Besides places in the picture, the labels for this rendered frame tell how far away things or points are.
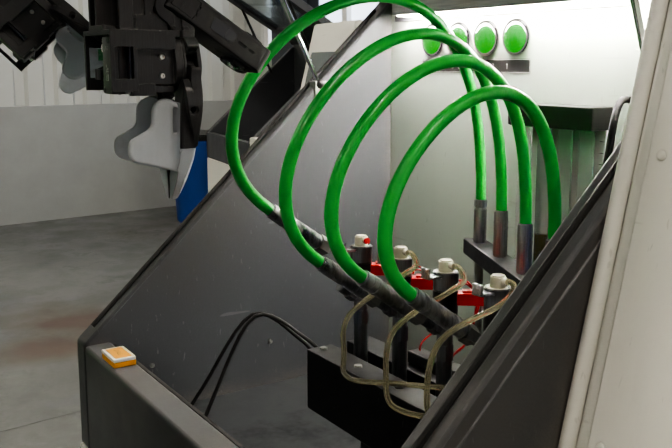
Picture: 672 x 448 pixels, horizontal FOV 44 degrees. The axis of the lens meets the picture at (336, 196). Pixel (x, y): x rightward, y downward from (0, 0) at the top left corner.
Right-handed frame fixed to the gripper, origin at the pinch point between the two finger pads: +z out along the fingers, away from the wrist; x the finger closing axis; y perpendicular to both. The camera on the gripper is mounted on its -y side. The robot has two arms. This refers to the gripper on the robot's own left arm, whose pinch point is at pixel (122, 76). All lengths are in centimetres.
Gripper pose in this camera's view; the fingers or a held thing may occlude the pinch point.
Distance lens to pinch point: 103.3
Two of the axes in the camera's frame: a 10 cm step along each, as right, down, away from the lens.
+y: -6.2, 7.3, -3.0
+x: 3.6, -0.8, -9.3
